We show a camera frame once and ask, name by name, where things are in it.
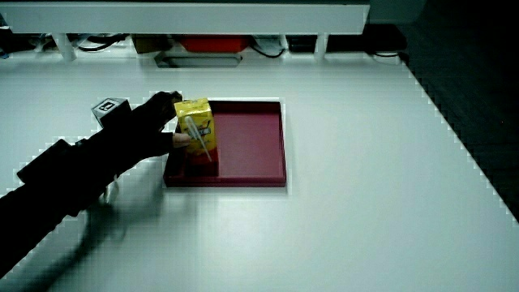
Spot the person's left hand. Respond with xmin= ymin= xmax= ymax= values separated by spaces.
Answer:
xmin=91 ymin=90 xmax=192 ymax=164

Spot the yellow ice redtea carton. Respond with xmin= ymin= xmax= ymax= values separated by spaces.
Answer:
xmin=174 ymin=97 xmax=220 ymax=164

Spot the person's left forearm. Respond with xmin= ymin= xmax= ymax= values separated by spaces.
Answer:
xmin=0 ymin=128 xmax=135 ymax=280

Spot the brown cardboard box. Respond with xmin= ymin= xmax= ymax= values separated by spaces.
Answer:
xmin=131 ymin=34 xmax=174 ymax=54

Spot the grey flat stand base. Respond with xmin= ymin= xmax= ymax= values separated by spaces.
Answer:
xmin=153 ymin=51 xmax=244 ymax=69

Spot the dark red tray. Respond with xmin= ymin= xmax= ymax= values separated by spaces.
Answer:
xmin=163 ymin=100 xmax=288 ymax=188

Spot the red box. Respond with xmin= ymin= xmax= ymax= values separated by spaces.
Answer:
xmin=178 ymin=35 xmax=251 ymax=54

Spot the white shelf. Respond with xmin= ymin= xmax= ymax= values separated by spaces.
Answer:
xmin=0 ymin=0 xmax=371 ymax=62

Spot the black device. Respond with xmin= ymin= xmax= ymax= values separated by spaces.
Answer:
xmin=286 ymin=24 xmax=409 ymax=54

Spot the black cable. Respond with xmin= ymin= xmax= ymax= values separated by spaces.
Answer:
xmin=76 ymin=33 xmax=130 ymax=53
xmin=248 ymin=40 xmax=286 ymax=59

